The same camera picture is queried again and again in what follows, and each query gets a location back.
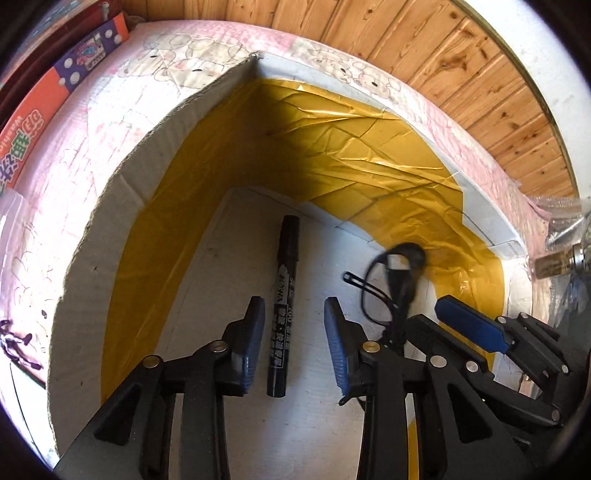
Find purple toy figure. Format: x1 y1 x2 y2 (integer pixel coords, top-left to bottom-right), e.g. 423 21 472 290
0 319 43 371

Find dark robot toy box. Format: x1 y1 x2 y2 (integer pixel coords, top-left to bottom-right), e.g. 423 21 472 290
1 1 122 88

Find pink cartoon quilt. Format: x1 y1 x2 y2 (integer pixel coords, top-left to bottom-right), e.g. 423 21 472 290
1 21 543 452

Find glass tea bottle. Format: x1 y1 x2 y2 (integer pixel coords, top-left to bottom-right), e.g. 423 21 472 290
533 242 590 279

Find red toy box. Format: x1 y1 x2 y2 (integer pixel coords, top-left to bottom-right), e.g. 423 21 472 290
1 13 129 190

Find black marker pen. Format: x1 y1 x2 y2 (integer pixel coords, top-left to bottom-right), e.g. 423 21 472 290
266 215 300 398

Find white cardboard box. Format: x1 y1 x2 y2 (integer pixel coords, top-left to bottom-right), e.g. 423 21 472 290
48 54 533 479

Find black safety glasses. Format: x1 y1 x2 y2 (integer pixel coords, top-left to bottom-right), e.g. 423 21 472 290
342 242 427 355

